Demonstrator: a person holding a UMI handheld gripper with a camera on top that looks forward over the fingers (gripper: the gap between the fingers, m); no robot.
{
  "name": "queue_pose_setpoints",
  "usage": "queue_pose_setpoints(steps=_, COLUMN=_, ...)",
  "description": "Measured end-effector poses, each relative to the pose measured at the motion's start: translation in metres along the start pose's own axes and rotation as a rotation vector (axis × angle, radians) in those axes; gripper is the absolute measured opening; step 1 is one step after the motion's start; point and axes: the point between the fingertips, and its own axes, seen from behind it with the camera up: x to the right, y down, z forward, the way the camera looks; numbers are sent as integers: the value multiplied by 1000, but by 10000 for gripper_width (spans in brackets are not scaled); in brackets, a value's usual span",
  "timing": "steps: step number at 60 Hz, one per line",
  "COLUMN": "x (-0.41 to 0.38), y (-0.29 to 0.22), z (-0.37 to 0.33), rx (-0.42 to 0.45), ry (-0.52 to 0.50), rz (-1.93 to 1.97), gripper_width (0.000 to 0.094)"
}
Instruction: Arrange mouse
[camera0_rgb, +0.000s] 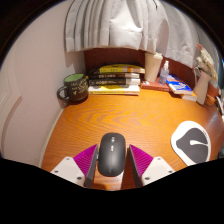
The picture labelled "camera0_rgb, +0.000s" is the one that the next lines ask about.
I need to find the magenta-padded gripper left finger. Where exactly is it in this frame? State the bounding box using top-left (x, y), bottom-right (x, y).
top-left (49, 143), bottom-right (100, 189)

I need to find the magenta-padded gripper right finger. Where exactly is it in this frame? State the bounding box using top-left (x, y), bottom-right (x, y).
top-left (128, 144), bottom-right (176, 188)

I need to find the black computer mouse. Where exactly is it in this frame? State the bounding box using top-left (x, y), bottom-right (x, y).
top-left (97, 132), bottom-right (128, 178)

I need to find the white and grey mouse pad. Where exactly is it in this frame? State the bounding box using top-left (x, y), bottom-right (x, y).
top-left (170, 120), bottom-right (212, 167)

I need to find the orange book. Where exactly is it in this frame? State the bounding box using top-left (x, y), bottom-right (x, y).
top-left (181, 93), bottom-right (198, 102)

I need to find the dark mug with green inside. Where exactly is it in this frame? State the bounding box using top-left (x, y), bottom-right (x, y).
top-left (56, 73), bottom-right (90, 103)

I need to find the red-brown book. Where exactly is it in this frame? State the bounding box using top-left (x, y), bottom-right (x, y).
top-left (140, 79), bottom-right (171, 92)

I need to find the blue book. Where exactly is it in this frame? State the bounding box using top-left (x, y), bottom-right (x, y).
top-left (165, 75), bottom-right (194, 96)

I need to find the yellow and white book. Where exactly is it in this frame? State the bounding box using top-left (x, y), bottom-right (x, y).
top-left (87, 84), bottom-right (141, 96)

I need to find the cream ceramic pitcher vase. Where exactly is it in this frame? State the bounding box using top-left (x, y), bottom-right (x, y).
top-left (192, 67), bottom-right (213, 106)

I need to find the clear spray bottle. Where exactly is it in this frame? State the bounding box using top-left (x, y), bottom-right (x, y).
top-left (157, 59), bottom-right (170, 86)

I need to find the black book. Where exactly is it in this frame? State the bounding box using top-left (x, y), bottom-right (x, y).
top-left (89, 72), bottom-right (141, 81)
top-left (88, 77), bottom-right (142, 87)

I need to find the cream lidded tumbler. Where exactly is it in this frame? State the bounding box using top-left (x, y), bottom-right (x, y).
top-left (144, 51), bottom-right (164, 83)

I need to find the yellow-covered book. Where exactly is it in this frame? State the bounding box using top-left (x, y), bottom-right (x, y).
top-left (94, 63), bottom-right (146, 75)

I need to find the white flower bouquet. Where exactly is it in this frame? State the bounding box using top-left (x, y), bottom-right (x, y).
top-left (195, 43), bottom-right (219, 81)

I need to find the white pleated curtain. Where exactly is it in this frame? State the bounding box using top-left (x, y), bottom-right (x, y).
top-left (64, 0), bottom-right (214, 69)

